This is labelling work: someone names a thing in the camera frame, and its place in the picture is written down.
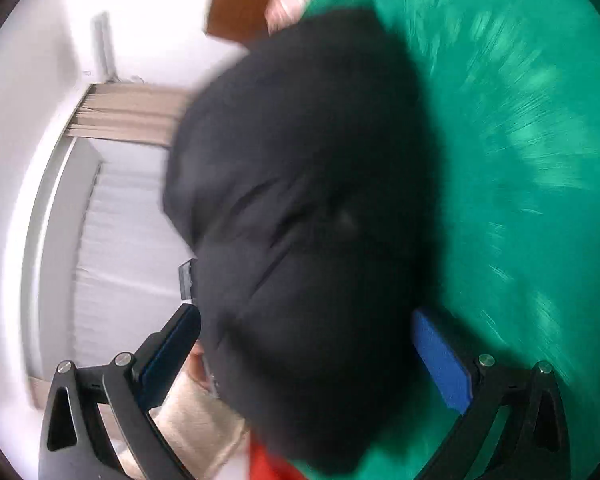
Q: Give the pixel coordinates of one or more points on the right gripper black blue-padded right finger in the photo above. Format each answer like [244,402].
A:
[475,382]

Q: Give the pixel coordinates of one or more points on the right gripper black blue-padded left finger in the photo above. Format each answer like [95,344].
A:
[74,440]

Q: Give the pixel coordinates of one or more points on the black puffer jacket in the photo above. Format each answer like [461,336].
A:
[304,180]

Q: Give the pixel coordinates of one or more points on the beige knit sleeve forearm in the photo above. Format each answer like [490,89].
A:
[210,440]

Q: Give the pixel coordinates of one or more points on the person's left hand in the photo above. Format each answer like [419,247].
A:
[198,370]

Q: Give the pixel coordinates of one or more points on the white sheer curtain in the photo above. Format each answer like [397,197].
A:
[127,269]

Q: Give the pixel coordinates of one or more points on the beige curtain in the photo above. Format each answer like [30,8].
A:
[136,113]

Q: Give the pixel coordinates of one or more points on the orange fleece garment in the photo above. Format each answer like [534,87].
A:
[264,466]

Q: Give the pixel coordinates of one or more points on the white air conditioner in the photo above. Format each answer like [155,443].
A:
[104,51]

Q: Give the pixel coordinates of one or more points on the green patterned bedspread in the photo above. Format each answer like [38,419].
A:
[514,90]

